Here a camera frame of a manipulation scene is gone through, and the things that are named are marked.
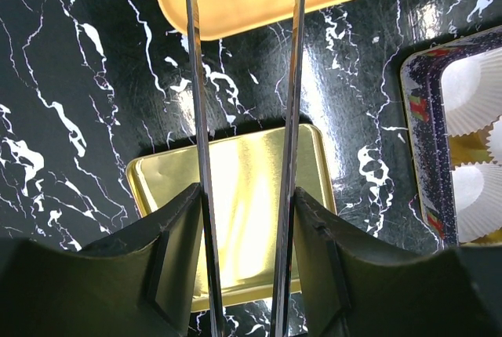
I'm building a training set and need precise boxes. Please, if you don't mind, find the paper cup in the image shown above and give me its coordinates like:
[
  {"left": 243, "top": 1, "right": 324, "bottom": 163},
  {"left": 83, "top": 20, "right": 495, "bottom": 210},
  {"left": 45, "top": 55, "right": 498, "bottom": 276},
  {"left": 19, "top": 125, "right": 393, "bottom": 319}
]
[
  {"left": 486, "top": 118, "right": 502, "bottom": 165},
  {"left": 451, "top": 163, "right": 501, "bottom": 243},
  {"left": 440, "top": 49, "right": 501, "bottom": 136}
]

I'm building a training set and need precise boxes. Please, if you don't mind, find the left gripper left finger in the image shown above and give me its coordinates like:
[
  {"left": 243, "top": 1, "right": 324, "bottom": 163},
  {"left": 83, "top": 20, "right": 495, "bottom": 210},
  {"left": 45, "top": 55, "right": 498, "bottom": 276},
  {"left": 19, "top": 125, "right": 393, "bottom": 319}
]
[{"left": 1, "top": 183, "right": 202, "bottom": 336}]

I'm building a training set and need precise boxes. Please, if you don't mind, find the top left paper cup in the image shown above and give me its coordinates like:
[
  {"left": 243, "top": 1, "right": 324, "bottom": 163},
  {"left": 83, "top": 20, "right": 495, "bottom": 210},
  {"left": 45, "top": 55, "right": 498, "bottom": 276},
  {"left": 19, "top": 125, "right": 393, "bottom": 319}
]
[{"left": 440, "top": 49, "right": 501, "bottom": 136}]

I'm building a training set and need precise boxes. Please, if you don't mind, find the decorated cookie tin box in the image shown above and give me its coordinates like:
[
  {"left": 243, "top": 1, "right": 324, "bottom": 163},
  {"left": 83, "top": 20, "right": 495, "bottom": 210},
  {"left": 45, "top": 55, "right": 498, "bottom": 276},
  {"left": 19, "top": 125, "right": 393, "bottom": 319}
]
[{"left": 400, "top": 27, "right": 501, "bottom": 246}]

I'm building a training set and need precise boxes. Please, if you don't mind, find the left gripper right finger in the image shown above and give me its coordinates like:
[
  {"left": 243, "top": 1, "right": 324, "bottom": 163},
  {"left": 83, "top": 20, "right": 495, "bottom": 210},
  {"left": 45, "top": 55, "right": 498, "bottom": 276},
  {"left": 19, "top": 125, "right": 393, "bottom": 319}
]
[{"left": 293, "top": 188, "right": 501, "bottom": 336}]

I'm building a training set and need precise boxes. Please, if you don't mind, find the centre paper cup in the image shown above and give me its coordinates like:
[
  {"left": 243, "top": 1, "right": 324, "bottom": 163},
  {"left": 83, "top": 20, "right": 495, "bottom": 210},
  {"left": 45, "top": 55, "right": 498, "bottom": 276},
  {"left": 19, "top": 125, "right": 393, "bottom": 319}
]
[{"left": 486, "top": 118, "right": 502, "bottom": 165}]

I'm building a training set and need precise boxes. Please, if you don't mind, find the bottom left paper cup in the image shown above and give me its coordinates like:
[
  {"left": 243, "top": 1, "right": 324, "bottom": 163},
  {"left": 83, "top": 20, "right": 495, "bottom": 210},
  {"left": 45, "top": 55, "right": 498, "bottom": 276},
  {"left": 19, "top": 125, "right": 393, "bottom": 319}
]
[{"left": 451, "top": 163, "right": 501, "bottom": 243}]

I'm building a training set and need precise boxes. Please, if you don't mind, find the gold tin lid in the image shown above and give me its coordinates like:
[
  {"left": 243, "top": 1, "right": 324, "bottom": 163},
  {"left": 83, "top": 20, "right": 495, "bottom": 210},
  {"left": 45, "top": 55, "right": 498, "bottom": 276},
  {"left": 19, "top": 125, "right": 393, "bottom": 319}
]
[{"left": 125, "top": 123, "right": 338, "bottom": 313}]

